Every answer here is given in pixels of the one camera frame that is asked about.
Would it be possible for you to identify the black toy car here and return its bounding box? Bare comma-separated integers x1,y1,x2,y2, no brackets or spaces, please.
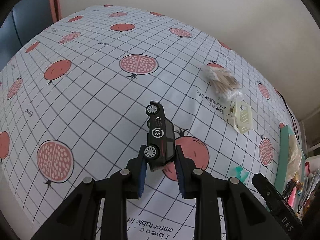
144,101,175,172

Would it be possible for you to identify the green translucent stretchy figure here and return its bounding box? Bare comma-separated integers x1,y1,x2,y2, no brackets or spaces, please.
234,166,249,185

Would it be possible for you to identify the cream lace cloth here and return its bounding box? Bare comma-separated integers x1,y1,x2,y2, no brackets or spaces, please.
286,135,302,180

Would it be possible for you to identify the cream hair claw clip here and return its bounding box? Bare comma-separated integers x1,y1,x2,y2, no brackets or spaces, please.
224,101,253,134

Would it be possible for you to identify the teal storage tray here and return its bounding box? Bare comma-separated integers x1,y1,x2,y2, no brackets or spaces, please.
274,125,305,194

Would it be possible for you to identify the cotton swabs plastic bag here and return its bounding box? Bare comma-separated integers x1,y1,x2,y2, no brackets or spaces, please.
202,65,243,101

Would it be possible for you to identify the pomegranate grid table cloth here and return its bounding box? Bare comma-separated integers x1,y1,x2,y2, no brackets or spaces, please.
1,5,298,239

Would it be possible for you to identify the black cable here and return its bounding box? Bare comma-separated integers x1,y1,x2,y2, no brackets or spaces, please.
274,88,301,140

